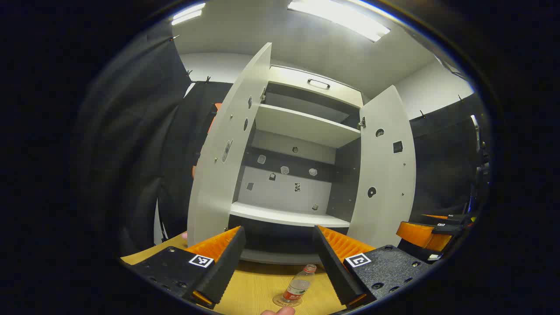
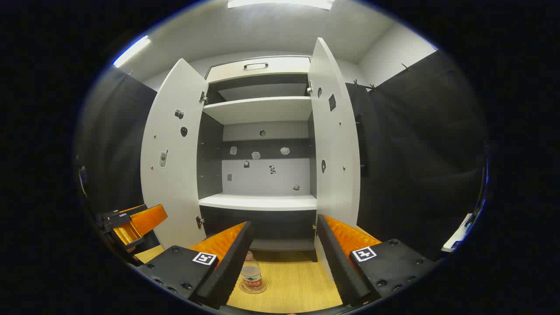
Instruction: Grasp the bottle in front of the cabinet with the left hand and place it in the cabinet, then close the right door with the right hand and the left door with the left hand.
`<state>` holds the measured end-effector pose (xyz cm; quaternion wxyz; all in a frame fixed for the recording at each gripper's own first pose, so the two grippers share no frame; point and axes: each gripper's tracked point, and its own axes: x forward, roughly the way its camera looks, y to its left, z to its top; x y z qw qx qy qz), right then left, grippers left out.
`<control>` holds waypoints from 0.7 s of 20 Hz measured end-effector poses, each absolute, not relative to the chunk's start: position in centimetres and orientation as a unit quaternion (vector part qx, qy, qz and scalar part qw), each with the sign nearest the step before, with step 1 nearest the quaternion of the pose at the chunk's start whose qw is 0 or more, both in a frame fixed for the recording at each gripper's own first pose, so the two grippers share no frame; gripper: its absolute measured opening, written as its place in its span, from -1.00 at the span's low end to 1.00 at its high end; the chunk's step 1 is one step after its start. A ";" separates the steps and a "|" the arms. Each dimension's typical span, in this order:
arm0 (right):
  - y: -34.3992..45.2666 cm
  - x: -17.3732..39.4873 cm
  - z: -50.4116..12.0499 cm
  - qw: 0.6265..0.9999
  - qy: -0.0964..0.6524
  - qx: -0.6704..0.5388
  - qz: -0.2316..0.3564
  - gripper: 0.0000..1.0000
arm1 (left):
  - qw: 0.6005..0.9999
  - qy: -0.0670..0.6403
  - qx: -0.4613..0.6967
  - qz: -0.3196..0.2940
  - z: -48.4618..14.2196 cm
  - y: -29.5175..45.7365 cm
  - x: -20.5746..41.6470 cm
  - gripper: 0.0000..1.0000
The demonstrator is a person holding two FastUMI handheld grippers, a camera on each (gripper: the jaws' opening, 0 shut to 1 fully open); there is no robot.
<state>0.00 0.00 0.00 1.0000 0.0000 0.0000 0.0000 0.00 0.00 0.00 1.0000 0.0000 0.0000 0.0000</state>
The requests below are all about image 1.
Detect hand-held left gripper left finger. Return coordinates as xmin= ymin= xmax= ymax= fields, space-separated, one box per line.
xmin=120 ymin=226 xmax=246 ymax=310

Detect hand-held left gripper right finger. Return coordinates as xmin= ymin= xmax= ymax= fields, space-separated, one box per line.
xmin=312 ymin=225 xmax=432 ymax=310

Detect clear plastic bottle red label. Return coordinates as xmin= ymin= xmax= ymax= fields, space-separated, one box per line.
xmin=273 ymin=264 xmax=317 ymax=308

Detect white cabinet door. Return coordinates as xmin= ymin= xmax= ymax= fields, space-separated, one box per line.
xmin=348 ymin=85 xmax=416 ymax=249
xmin=187 ymin=42 xmax=272 ymax=248

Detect round wooden coaster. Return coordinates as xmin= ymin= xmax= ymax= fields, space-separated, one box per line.
xmin=273 ymin=294 xmax=303 ymax=308

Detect white cabinet shelf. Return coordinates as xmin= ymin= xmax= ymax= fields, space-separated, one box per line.
xmin=230 ymin=201 xmax=350 ymax=228
xmin=255 ymin=104 xmax=361 ymax=148

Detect white storage cabinet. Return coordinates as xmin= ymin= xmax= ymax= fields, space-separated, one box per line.
xmin=228 ymin=65 xmax=365 ymax=266

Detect white cabinet drawer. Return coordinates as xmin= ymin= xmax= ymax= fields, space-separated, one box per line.
xmin=268 ymin=66 xmax=364 ymax=108

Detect long ceiling light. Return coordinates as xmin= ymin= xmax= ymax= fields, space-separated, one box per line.
xmin=287 ymin=0 xmax=391 ymax=43

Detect small ceiling light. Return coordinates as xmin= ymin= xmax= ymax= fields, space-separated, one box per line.
xmin=171 ymin=2 xmax=206 ymax=26

